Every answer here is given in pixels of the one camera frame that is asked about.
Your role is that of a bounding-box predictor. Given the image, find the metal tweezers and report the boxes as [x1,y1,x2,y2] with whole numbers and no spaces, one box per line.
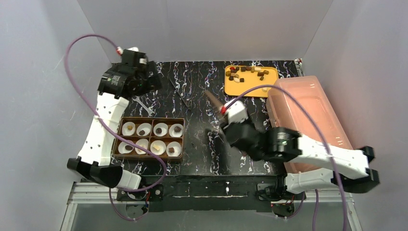
[167,76,191,111]

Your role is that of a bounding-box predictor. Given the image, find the rose gold box lid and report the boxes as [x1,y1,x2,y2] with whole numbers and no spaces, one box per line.
[204,90,227,124]

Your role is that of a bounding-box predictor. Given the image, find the brown chocolate box tray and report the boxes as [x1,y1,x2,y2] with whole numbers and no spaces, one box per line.
[118,117,185,162]

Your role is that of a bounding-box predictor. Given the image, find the dark oval chocolate piece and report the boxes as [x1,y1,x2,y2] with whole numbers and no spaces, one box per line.
[125,145,133,151]

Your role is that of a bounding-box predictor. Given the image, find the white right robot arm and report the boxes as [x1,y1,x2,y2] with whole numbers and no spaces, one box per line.
[222,123,380,194]

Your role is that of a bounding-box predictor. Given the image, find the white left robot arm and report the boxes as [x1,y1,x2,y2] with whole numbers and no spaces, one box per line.
[67,47,161,191]

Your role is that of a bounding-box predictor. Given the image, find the silver wrench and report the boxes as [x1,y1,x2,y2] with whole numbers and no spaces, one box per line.
[132,96,155,116]

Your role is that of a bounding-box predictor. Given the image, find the pink plastic storage box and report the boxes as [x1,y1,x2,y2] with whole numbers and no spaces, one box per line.
[266,75,355,174]

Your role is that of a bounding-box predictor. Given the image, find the white paper cup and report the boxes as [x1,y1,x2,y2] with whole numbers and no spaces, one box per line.
[117,142,134,154]
[169,124,184,138]
[121,122,136,136]
[166,141,182,157]
[150,140,166,155]
[136,123,152,136]
[135,139,149,155]
[153,123,168,137]

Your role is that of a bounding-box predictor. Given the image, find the yellow tray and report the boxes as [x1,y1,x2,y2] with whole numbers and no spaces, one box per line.
[224,65,278,96]

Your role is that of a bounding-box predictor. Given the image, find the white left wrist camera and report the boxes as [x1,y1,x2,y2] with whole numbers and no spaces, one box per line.
[122,47,139,55]

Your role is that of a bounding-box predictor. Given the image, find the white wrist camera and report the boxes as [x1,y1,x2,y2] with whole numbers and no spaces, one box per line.
[225,101,249,124]
[122,47,139,55]

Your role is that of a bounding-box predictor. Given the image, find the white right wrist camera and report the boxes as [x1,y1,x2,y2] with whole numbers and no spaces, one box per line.
[225,101,249,124]

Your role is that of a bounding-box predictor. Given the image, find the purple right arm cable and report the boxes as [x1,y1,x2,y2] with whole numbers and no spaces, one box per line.
[223,84,349,231]

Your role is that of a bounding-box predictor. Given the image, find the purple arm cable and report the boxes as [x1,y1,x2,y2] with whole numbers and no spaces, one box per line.
[64,34,168,222]
[223,84,349,231]

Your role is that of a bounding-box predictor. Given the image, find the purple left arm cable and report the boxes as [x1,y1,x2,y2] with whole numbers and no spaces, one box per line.
[64,34,168,222]

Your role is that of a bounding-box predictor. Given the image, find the aluminium frame rail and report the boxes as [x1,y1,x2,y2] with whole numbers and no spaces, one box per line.
[60,182,363,231]

